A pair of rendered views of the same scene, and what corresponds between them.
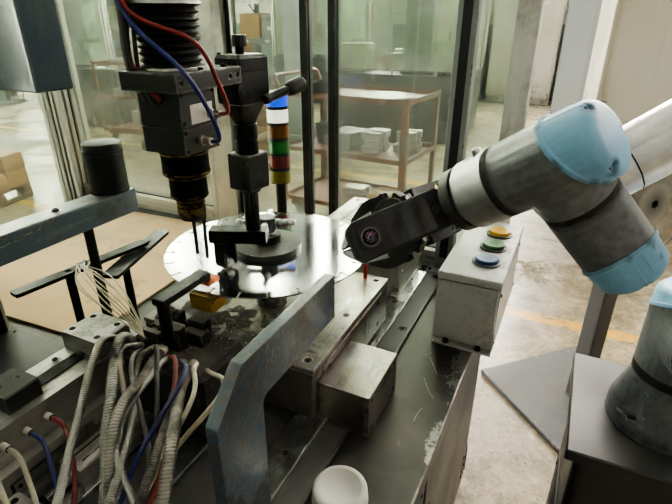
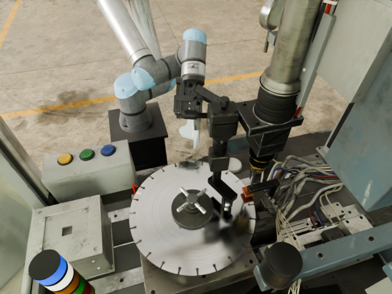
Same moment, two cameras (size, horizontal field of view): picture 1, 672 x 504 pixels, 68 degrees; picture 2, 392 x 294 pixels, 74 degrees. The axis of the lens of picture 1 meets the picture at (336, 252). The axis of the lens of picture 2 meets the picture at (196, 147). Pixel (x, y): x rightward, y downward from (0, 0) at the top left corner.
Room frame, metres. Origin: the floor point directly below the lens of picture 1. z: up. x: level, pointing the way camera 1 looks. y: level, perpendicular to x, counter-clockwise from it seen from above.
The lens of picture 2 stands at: (0.97, 0.38, 1.57)
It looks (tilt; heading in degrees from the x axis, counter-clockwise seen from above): 47 degrees down; 228
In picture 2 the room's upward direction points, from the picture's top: straight up
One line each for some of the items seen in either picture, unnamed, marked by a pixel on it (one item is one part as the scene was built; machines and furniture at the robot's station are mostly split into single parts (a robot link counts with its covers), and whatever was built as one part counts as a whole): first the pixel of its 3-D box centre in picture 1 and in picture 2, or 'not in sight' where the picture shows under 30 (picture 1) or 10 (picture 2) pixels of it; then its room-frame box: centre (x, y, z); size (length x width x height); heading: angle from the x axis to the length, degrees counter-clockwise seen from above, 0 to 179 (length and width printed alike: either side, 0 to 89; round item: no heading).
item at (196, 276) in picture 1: (188, 304); (259, 192); (0.57, 0.20, 0.95); 0.10 x 0.03 x 0.07; 154
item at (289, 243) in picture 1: (267, 240); (192, 206); (0.74, 0.11, 0.96); 0.11 x 0.11 x 0.03
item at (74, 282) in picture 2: (278, 130); (63, 279); (1.05, 0.12, 1.08); 0.05 x 0.04 x 0.03; 64
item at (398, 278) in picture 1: (374, 246); (76, 241); (1.02, -0.09, 0.82); 0.18 x 0.18 x 0.15; 64
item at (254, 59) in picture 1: (244, 117); (220, 136); (0.67, 0.12, 1.17); 0.06 x 0.05 x 0.20; 145
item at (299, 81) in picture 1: (274, 89); (202, 119); (0.69, 0.08, 1.21); 0.08 x 0.06 x 0.03; 154
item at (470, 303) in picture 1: (480, 280); (93, 171); (0.86, -0.29, 0.82); 0.28 x 0.11 x 0.15; 154
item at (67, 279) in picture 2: (277, 114); (56, 273); (1.05, 0.12, 1.11); 0.05 x 0.04 x 0.03; 64
